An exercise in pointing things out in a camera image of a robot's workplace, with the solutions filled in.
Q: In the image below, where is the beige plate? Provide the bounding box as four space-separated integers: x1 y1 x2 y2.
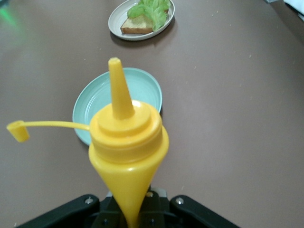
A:
108 0 176 41

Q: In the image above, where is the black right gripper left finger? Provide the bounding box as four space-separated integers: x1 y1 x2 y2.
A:
14 194 128 228

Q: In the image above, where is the green lettuce leaf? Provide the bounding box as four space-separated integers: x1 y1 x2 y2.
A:
127 0 171 32

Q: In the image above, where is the brown bread slice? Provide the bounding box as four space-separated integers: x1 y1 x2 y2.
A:
120 9 170 34

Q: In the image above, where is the yellow squeeze bottle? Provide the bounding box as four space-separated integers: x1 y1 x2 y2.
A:
6 57 171 228

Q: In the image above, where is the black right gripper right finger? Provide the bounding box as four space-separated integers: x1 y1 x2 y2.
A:
140 190 240 228

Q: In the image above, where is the green plate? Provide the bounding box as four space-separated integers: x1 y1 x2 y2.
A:
72 67 164 147

